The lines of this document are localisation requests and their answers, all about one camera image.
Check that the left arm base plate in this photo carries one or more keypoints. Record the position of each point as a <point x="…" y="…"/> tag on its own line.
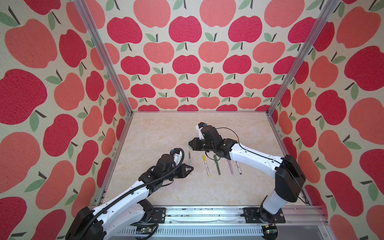
<point x="158" y="216"/>

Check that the aluminium front rail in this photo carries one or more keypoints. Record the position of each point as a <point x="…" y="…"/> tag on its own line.
<point x="226" y="223"/>

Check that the white yellow-tipped pen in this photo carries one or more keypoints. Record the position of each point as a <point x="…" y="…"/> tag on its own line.
<point x="207" y="168"/>

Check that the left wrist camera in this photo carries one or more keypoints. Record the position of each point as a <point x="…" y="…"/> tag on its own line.
<point x="178" y="155"/>

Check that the right aluminium corner post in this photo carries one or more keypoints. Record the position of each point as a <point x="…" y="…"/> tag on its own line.
<point x="319" y="24"/>

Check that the aluminium corner post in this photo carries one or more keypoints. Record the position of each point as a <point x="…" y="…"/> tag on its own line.
<point x="319" y="24"/>
<point x="90" y="24"/>

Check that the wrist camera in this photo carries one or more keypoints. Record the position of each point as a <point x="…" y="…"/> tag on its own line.
<point x="205" y="131"/>
<point x="178" y="155"/>

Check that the light green pen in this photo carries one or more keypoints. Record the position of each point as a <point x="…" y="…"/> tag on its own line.
<point x="190" y="162"/>

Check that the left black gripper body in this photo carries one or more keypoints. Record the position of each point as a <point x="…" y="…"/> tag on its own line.
<point x="179" y="172"/>

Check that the left aluminium corner post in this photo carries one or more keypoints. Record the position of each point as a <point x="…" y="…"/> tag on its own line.
<point x="90" y="24"/>

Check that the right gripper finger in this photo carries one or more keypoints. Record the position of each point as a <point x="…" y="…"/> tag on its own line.
<point x="194" y="147"/>
<point x="195" y="140"/>

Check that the dark green pen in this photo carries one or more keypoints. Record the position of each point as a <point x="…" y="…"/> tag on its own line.
<point x="217" y="164"/>

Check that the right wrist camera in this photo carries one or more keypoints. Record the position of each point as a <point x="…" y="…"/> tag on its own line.
<point x="205" y="131"/>

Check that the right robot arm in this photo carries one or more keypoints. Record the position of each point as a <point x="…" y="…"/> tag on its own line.
<point x="288" y="175"/>

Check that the pink pen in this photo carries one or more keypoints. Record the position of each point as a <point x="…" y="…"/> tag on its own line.
<point x="230" y="166"/>

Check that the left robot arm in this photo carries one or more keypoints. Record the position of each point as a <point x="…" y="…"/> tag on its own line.
<point x="130" y="207"/>

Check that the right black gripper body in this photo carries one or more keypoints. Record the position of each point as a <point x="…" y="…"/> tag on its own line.
<point x="202" y="146"/>

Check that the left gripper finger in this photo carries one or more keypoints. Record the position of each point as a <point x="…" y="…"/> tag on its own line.
<point x="187" y="167"/>
<point x="187" y="172"/>

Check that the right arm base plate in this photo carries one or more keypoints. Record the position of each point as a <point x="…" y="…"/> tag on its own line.
<point x="256" y="216"/>

